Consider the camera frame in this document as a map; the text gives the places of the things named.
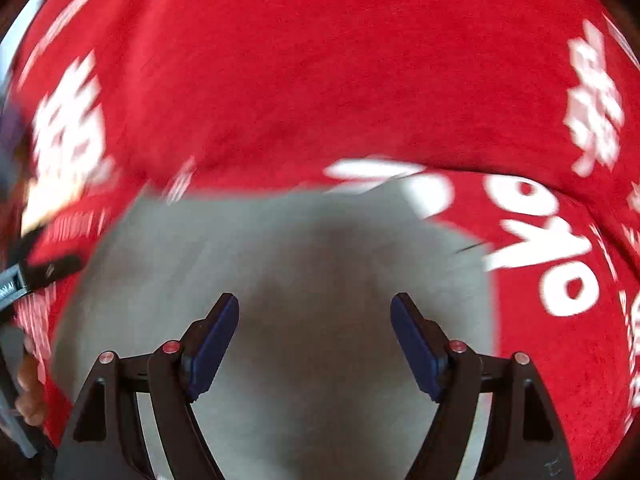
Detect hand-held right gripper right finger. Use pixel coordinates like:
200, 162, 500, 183
390, 292, 577, 480

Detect cream cloth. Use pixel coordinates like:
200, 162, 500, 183
20, 177, 83, 236

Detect person's left hand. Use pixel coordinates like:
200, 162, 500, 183
14, 335, 51, 428

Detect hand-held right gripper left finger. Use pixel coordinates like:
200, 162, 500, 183
57, 293, 241, 480

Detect red printed blanket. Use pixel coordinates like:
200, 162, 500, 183
10, 0, 640, 480

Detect black cloth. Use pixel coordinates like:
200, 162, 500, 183
10, 230, 85, 288

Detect grey-blue clothes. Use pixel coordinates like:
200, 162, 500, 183
0, 100, 36, 206

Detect grey knit sweater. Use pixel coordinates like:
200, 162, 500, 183
50, 180, 501, 480

